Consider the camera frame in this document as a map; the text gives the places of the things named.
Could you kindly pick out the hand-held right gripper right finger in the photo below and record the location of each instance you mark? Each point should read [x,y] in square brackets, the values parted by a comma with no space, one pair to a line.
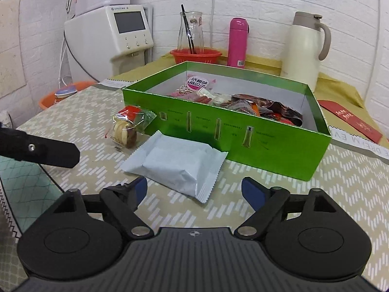
[252,192]

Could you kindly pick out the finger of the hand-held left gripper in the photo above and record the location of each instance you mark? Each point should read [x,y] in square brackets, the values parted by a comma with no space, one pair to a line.
[45,152]

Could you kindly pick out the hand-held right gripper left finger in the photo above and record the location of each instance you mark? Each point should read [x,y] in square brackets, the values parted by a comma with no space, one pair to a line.
[140,188]

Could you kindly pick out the pale blue snack packet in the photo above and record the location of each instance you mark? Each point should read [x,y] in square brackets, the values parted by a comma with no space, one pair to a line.
[173,164]

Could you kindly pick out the green cardboard box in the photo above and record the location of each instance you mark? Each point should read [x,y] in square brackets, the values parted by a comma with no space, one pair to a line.
[273,155]

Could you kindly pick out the clear cookie packet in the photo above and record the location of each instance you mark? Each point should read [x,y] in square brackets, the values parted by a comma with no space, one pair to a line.
[124,130]

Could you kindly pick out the pile of assorted snacks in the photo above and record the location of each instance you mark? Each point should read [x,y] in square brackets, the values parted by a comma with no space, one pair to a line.
[273,109]

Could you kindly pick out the pink snack packet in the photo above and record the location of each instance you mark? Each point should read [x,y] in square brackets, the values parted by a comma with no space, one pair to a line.
[197,82]

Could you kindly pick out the teal quilted cloth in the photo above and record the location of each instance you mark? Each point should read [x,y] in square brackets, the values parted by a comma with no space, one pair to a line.
[24,182]

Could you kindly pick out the orange plastic basin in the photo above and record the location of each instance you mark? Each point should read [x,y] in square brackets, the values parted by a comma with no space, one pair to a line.
[48,102]

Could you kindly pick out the blue white lid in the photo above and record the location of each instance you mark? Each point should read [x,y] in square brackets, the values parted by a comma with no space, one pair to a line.
[65,92]

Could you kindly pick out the white water dispenser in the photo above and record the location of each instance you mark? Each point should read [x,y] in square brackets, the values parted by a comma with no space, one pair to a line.
[91,45]

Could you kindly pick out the red envelope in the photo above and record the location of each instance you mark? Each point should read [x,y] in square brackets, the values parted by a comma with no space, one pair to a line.
[349,117]

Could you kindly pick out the orange plastic basket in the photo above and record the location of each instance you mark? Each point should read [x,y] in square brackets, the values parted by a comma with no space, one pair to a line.
[206,57]

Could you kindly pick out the pink thermos bottle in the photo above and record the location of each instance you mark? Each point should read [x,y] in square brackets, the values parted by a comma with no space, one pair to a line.
[237,45]

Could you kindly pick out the cream thermal carafe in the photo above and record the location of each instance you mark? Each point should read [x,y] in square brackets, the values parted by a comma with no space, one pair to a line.
[299,51]

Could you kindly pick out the clear glass pitcher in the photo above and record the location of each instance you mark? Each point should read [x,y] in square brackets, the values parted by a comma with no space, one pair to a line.
[196,36]

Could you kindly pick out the black straw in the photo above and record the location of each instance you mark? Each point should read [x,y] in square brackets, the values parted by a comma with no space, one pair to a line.
[187,26]

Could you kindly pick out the beige wall board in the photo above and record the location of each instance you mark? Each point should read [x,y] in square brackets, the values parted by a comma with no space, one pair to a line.
[10,45]

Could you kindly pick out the white wall conduit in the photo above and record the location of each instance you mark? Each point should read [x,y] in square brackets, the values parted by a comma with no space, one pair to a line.
[375,36]

